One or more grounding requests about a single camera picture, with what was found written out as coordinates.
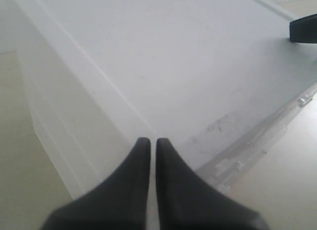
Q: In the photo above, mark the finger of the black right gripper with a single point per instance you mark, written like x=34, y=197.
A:
x=304, y=30

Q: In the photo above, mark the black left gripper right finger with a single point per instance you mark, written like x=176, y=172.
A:
x=275, y=190

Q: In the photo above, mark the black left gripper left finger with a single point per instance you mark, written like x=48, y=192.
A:
x=118, y=203

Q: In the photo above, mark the translucent plastic drawer cabinet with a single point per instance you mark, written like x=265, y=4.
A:
x=101, y=73

